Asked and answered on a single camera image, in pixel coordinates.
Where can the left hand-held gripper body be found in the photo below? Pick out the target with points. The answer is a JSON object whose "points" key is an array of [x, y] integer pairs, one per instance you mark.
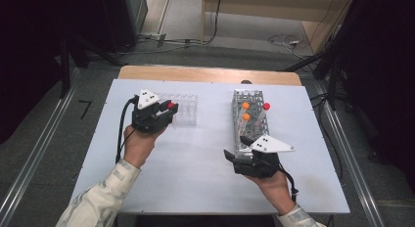
{"points": [[143, 119]]}

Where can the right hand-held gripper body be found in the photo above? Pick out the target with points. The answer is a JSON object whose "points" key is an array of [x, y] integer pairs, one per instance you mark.
{"points": [[261, 165]]}

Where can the red-capped test tube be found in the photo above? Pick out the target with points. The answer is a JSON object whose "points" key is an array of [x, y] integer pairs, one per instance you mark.
{"points": [[170, 105], [266, 106]]}

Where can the clear plastic test tube rack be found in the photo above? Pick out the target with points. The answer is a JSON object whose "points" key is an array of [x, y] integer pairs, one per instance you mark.
{"points": [[187, 109]]}

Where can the person's left hand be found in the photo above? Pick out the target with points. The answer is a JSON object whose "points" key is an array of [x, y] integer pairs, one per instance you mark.
{"points": [[137, 145]]}

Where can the person's right hand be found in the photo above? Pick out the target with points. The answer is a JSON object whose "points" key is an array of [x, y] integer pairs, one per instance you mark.
{"points": [[277, 191]]}

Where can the white table board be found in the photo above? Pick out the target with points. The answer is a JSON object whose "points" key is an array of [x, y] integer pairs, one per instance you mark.
{"points": [[195, 161]]}

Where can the wooden table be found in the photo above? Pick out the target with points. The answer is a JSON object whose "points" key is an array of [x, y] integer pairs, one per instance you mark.
{"points": [[195, 73]]}

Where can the grey power strip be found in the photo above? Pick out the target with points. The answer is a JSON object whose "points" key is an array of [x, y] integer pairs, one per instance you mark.
{"points": [[151, 35]]}

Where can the black metal stand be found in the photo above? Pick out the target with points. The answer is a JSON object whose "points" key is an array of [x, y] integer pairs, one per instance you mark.
{"points": [[65, 73]]}

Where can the dark cabinet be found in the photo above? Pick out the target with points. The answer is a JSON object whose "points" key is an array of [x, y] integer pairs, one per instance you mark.
{"points": [[120, 18]]}

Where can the black tripod stand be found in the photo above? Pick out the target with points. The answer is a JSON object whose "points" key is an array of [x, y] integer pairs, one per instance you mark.
{"points": [[332, 80]]}

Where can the light wooden furniture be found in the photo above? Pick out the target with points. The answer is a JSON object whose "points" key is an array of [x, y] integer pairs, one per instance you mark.
{"points": [[261, 11]]}

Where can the dark curtain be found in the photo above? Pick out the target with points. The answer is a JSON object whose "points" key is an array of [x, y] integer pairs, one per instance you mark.
{"points": [[385, 73], [26, 57]]}

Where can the aluminium floor rail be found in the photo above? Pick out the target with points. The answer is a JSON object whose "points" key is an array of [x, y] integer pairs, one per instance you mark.
{"points": [[348, 155], [37, 148]]}

